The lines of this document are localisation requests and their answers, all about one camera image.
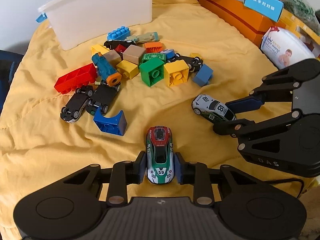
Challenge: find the white toy car 18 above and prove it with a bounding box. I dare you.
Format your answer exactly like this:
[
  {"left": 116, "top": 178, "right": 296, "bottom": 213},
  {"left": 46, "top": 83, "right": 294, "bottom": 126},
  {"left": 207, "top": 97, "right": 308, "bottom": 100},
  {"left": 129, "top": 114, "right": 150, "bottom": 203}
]
[{"left": 191, "top": 94, "right": 236, "bottom": 124}]

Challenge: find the green red toy car 59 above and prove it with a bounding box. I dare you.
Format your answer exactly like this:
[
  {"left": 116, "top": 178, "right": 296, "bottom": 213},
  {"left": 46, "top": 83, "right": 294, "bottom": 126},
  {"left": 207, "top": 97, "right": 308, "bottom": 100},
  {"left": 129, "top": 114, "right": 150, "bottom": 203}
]
[{"left": 146, "top": 126, "right": 175, "bottom": 184}]

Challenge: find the blue arch brick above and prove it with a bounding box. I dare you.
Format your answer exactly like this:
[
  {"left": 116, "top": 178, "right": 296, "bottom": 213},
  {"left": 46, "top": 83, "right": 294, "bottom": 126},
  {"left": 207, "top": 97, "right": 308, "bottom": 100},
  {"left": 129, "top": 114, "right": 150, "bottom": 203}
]
[{"left": 93, "top": 110, "right": 127, "bottom": 136}]

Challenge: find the steel blue small brick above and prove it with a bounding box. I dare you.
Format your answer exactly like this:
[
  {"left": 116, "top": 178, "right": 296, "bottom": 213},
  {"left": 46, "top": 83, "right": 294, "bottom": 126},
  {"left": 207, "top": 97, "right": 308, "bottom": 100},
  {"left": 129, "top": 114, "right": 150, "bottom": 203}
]
[{"left": 193, "top": 64, "right": 214, "bottom": 87}]

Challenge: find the yellow square brick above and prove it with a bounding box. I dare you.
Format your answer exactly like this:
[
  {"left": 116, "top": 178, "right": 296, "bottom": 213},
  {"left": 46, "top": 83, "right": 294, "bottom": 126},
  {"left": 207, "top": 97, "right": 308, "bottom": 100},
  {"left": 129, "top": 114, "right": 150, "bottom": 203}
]
[{"left": 164, "top": 60, "right": 189, "bottom": 87}]

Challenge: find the black toy car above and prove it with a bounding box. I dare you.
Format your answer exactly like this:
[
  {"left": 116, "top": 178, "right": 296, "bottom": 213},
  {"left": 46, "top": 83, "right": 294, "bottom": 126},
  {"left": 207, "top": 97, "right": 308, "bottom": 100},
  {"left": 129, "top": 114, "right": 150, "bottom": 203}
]
[{"left": 60, "top": 85, "right": 94, "bottom": 123}]

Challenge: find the green square brick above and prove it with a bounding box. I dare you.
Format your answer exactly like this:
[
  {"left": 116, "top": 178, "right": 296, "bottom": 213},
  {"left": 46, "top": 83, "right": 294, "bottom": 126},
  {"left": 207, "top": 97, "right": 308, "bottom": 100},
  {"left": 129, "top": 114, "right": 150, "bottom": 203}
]
[{"left": 139, "top": 57, "right": 164, "bottom": 87}]

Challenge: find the teal orange cylinder toy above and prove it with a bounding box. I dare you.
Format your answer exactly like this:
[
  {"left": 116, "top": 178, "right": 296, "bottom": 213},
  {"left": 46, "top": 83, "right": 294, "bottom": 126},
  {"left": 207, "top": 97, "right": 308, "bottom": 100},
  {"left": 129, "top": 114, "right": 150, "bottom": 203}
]
[{"left": 92, "top": 53, "right": 122, "bottom": 87}]

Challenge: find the red long brick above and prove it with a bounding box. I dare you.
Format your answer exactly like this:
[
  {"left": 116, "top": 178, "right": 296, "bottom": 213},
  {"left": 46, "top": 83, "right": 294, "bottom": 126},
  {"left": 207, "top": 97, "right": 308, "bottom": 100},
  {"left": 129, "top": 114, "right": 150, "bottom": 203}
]
[{"left": 54, "top": 63, "right": 97, "bottom": 94}]

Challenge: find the grey tan cube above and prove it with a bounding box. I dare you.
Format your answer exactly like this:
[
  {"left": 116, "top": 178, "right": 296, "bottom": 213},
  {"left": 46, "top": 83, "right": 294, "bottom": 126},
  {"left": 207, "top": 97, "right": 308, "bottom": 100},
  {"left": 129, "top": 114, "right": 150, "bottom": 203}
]
[{"left": 123, "top": 45, "right": 146, "bottom": 65}]

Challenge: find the grey green toy vehicle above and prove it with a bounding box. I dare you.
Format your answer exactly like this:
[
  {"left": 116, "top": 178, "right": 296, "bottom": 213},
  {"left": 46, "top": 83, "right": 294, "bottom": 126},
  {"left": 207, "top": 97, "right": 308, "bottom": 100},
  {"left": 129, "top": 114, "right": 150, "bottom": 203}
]
[{"left": 125, "top": 32, "right": 159, "bottom": 44}]

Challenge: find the small red printed brick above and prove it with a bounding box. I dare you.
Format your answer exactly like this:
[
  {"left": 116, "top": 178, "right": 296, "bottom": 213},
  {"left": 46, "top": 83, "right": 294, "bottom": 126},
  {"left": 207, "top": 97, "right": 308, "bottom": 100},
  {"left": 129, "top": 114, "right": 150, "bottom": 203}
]
[{"left": 115, "top": 44, "right": 127, "bottom": 54}]

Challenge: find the light blue studded brick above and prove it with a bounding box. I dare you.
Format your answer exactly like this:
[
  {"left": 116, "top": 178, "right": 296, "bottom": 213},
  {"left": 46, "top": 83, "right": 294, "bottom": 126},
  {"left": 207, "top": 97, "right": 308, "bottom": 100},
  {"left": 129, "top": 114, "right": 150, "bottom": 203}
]
[{"left": 107, "top": 26, "right": 131, "bottom": 41}]

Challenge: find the blue airplane disc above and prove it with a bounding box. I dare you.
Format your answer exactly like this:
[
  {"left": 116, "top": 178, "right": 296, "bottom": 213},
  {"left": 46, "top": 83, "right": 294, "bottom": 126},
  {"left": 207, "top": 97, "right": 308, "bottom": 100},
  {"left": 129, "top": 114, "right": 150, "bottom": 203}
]
[{"left": 160, "top": 49, "right": 175, "bottom": 60}]

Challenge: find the orange brick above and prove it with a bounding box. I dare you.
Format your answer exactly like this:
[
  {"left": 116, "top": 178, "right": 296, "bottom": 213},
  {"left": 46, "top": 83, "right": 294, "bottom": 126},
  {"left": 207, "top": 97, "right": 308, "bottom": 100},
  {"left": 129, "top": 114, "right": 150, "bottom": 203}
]
[{"left": 144, "top": 42, "right": 163, "bottom": 53}]

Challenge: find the yellow long brick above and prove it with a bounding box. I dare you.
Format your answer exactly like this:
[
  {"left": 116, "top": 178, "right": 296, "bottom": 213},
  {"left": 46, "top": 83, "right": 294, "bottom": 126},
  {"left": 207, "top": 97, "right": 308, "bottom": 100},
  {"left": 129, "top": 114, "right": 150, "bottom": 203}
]
[{"left": 91, "top": 44, "right": 110, "bottom": 56}]

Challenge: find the white wet wipes pack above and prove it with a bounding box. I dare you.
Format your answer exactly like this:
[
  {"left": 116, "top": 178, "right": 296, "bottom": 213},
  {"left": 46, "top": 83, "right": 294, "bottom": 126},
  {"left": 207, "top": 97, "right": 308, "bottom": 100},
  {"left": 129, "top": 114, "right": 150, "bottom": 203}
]
[{"left": 260, "top": 27, "right": 315, "bottom": 69}]

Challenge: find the yellow cloth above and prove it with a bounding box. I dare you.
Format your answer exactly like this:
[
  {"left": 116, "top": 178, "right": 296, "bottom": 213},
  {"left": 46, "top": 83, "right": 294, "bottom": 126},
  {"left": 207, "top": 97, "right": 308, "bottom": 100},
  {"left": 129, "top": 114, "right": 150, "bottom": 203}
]
[{"left": 0, "top": 0, "right": 313, "bottom": 240}]

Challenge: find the orange cardboard box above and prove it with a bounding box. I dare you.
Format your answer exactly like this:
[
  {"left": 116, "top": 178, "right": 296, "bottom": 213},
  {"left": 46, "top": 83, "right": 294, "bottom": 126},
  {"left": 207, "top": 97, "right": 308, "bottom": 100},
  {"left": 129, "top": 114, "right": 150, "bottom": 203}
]
[{"left": 199, "top": 0, "right": 286, "bottom": 46}]

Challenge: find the blue card box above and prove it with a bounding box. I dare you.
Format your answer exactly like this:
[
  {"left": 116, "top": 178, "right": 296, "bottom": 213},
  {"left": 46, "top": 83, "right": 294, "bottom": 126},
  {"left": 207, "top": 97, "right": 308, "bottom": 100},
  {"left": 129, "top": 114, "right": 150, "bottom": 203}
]
[{"left": 243, "top": 0, "right": 284, "bottom": 22}]

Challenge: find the white plastic storage bin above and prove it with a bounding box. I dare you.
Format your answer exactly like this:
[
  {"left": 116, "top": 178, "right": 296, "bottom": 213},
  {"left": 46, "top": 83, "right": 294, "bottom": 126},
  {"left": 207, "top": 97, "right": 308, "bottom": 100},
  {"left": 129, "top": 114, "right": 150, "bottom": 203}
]
[{"left": 38, "top": 0, "right": 152, "bottom": 50}]

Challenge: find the black cable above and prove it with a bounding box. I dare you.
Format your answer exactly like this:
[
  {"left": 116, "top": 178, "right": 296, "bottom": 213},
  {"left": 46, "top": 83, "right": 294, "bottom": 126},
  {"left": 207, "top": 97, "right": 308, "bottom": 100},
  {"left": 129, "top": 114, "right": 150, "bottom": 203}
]
[{"left": 269, "top": 178, "right": 306, "bottom": 199}]

